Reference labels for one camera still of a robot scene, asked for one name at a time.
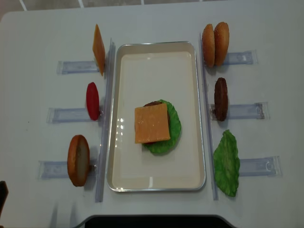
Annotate clear holder for left bun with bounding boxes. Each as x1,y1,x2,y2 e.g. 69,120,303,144
37,159,97,180

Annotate upright brown meat patty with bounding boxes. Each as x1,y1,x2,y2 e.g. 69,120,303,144
214,77,228,122

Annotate sesame bun top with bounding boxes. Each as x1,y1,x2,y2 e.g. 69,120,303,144
214,22,229,66

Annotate clear holder for lettuce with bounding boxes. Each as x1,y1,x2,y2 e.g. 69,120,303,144
239,156,282,177

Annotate orange cheese slice on stack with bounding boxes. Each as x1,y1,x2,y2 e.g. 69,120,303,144
134,103,171,144

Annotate upright red tomato slice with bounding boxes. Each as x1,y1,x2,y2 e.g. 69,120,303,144
86,82,100,121

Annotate long clear rail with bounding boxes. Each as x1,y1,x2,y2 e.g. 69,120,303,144
95,39,115,203
199,32,219,200

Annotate upright bun half left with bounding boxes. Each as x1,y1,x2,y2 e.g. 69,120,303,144
67,134,90,187

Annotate upright green lettuce leaf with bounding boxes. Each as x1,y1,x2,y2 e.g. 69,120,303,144
213,130,240,197

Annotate clear holder for right buns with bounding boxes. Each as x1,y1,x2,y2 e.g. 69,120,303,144
223,50,258,65

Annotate white rectangular metal tray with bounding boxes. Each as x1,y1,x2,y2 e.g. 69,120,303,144
107,41,206,192

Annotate clear holder for cheese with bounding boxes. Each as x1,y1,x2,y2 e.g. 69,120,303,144
57,61,99,75

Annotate upright orange cheese slice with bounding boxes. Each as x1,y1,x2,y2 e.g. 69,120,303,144
92,24,105,75

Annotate upright bun bottom right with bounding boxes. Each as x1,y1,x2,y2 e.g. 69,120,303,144
202,24,215,68

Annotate brown meat patty on tray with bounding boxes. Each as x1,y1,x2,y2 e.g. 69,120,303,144
144,101,162,107

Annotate green lettuce leaf on tray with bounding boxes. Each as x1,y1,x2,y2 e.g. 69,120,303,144
142,99,181,156

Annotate clear holder for tomato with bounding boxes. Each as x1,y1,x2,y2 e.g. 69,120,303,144
46,108,93,124

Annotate long clear rail right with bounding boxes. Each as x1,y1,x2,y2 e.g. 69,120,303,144
199,32,219,200

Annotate dark brown object left edge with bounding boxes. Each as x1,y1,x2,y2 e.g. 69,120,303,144
0,180,9,214

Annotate black base at table edge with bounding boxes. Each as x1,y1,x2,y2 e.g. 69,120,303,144
79,215,233,228

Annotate clear holder for patty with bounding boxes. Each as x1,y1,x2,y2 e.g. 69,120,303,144
210,102,270,121

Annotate long clear rail left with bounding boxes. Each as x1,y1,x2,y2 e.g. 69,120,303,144
95,39,115,203

